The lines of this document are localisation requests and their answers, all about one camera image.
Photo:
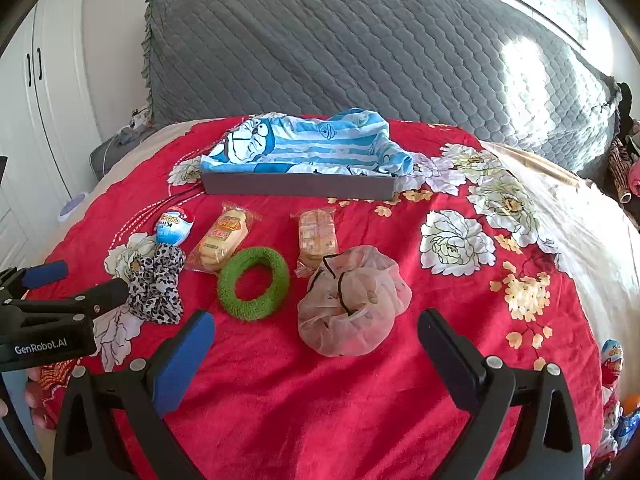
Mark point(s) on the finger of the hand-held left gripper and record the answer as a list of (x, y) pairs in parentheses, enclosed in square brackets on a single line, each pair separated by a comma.
[(47, 271), (107, 293)]

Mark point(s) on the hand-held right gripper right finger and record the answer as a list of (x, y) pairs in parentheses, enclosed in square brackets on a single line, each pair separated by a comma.
[(450, 355)]

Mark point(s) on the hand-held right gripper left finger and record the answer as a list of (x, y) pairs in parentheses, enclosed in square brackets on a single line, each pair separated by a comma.
[(182, 360)]

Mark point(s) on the leopard print scrunchie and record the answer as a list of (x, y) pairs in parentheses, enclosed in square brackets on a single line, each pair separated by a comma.
[(155, 285)]

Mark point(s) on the green fuzzy scrunchie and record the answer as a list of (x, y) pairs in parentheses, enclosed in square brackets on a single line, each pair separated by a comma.
[(230, 300)]

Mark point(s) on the blue red toy egg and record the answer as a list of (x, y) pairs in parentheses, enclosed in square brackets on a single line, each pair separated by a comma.
[(175, 230)]

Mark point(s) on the beige sheer scrunchie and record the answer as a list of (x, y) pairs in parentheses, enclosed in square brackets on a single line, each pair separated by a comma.
[(350, 330)]

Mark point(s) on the yellow snack packet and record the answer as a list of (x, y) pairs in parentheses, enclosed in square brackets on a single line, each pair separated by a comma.
[(222, 240)]

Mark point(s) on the orange biscuit packet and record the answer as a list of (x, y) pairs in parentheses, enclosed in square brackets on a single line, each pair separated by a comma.
[(315, 235)]

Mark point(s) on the person's left hand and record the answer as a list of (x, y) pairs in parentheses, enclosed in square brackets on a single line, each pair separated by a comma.
[(39, 400)]

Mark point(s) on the white purple round device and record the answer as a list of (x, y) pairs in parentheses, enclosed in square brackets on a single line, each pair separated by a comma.
[(72, 210)]

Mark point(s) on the black panel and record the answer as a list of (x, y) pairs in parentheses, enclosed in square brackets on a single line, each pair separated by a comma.
[(3, 170)]

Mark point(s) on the red floral bedsheet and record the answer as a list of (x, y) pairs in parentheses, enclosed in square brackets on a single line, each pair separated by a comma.
[(300, 410)]

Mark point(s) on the white wardrobe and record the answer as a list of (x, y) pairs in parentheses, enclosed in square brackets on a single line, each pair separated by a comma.
[(30, 135)]

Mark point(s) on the toy egg beside bed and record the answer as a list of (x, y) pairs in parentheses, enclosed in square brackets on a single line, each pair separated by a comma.
[(612, 360)]

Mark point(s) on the small bedside clutter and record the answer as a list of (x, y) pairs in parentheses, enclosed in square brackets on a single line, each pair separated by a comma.
[(139, 119)]

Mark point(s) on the colourful toy packets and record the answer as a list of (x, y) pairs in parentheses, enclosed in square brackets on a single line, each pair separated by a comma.
[(622, 420)]

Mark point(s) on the grey tray with blue cloth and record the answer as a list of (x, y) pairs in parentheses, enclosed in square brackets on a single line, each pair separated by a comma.
[(310, 152)]

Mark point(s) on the grey quilted headboard cover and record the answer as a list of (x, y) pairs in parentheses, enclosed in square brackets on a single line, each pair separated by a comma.
[(350, 60)]

